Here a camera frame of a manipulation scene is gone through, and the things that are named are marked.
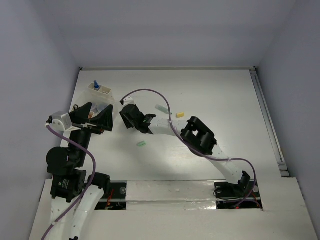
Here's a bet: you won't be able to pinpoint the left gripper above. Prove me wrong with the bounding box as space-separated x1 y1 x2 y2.
69 100 114 165

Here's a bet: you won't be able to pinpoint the clear jar purple contents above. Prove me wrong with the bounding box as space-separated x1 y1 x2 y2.
90 104 98 113

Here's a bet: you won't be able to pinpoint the clear spray bottle blue cap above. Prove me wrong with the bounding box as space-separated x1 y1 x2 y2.
93 80 100 91

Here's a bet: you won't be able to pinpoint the yellow marker cap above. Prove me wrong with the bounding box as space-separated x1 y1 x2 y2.
176 112 185 118

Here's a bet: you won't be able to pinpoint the orange highlighter marker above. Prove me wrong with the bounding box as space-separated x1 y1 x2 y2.
88 112 95 119

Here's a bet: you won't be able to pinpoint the clear jar blue beads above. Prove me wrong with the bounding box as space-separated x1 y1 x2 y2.
96 104 109 113

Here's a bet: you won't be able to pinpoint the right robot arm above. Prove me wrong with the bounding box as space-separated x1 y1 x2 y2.
119 104 250 196

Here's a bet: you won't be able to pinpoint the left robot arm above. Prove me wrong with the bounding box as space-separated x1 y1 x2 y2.
42 102 113 240

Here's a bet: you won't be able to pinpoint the clear organizer bin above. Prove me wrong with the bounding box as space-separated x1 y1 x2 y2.
74 89 115 118

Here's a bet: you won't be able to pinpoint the green marker cap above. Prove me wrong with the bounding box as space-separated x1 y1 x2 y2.
137 141 147 147

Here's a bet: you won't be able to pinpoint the cream divided box rear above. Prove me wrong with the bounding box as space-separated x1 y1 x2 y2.
87 82 112 97

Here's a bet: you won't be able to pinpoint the green highlighter marker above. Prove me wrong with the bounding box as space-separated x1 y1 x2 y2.
155 104 169 114

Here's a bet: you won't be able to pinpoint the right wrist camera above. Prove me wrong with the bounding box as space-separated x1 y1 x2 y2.
120 96 135 107

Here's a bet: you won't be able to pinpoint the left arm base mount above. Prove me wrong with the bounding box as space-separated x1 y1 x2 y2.
95 181 127 211

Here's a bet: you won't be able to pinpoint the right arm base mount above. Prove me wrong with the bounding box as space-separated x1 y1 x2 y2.
213 180 263 210

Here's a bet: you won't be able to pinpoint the aluminium side rail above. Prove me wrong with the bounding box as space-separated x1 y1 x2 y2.
249 68 291 178

